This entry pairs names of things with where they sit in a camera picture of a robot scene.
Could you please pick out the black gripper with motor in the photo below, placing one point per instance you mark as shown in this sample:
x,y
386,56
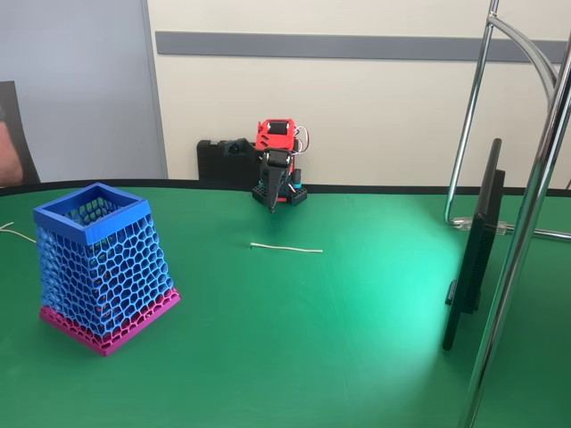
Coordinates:
x,y
274,173

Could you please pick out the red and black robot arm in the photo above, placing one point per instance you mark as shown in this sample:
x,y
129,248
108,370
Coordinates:
x,y
276,136

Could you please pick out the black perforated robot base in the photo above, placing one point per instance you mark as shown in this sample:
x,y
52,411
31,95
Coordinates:
x,y
296,195

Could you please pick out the blue and magenta mesh basket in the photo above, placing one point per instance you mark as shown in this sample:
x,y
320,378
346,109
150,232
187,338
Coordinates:
x,y
111,263

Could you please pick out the blue and black plug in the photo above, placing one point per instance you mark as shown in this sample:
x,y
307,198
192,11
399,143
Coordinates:
x,y
296,178

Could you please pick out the black plastic case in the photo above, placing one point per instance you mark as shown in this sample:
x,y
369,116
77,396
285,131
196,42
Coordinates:
x,y
212,160

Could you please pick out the clear plastic clip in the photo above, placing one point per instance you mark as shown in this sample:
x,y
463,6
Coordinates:
x,y
464,221

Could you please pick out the black flat monitor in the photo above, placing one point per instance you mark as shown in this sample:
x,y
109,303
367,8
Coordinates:
x,y
475,263

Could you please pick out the chrome tube stand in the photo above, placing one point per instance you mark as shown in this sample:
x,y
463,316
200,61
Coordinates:
x,y
507,290

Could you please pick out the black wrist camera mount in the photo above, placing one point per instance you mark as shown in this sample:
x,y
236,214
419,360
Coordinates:
x,y
236,148

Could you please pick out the grey wall rail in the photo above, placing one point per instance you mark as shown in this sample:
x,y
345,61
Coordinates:
x,y
357,46

